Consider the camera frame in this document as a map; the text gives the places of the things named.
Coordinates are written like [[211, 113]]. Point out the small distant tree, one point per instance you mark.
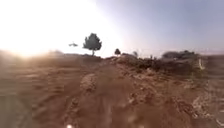
[[117, 51]]

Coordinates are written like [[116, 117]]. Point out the lone tall tree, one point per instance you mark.
[[92, 42]]

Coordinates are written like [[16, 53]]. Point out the red dirt track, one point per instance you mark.
[[100, 96]]

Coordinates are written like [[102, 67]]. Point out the distant trees on horizon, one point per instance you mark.
[[180, 54]]

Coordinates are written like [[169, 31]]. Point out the robot's own part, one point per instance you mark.
[[69, 126]]

